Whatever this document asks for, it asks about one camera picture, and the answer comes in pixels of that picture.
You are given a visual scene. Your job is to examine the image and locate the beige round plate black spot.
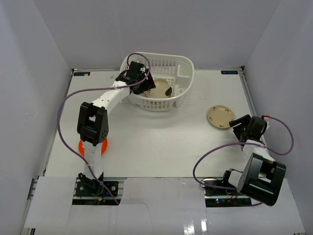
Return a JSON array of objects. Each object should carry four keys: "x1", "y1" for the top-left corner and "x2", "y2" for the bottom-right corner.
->
[{"x1": 144, "y1": 78, "x2": 173, "y2": 98}]

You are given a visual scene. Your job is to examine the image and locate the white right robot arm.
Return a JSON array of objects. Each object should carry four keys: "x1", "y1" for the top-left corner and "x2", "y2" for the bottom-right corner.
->
[{"x1": 221, "y1": 115, "x2": 286, "y2": 206}]

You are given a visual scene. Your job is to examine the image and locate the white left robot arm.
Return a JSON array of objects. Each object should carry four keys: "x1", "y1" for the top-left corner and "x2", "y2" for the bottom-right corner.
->
[{"x1": 77, "y1": 61, "x2": 156, "y2": 195}]

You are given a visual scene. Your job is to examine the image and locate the white plastic dish bin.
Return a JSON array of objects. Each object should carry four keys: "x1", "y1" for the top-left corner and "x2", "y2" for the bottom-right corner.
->
[{"x1": 129, "y1": 52, "x2": 194, "y2": 112}]

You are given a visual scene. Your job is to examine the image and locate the beige round floral plate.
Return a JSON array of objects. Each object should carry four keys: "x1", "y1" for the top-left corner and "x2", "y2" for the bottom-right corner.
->
[{"x1": 207, "y1": 105, "x2": 235, "y2": 129}]

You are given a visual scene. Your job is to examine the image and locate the orange round plate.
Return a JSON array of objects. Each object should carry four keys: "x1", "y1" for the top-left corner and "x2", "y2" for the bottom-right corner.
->
[{"x1": 78, "y1": 139, "x2": 108, "y2": 157}]

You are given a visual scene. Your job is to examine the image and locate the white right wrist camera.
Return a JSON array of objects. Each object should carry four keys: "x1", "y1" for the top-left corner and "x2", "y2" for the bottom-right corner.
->
[{"x1": 261, "y1": 115, "x2": 270, "y2": 130}]

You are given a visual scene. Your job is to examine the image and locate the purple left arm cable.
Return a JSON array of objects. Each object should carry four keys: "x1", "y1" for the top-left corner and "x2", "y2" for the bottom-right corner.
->
[{"x1": 56, "y1": 52, "x2": 150, "y2": 205}]

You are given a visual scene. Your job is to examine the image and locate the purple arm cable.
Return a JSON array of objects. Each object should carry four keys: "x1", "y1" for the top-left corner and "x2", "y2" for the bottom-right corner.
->
[
  {"x1": 56, "y1": 52, "x2": 150, "y2": 205},
  {"x1": 193, "y1": 116, "x2": 294, "y2": 206}
]

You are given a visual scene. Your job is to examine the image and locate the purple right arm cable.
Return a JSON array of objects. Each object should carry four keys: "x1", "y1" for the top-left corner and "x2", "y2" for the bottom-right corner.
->
[{"x1": 193, "y1": 116, "x2": 294, "y2": 206}]

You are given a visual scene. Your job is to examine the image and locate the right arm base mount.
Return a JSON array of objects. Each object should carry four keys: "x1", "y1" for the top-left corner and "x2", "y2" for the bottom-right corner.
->
[{"x1": 201, "y1": 185, "x2": 252, "y2": 208}]

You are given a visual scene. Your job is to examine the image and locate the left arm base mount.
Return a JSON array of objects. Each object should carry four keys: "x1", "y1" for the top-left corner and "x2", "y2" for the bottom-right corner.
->
[{"x1": 72, "y1": 178, "x2": 123, "y2": 206}]

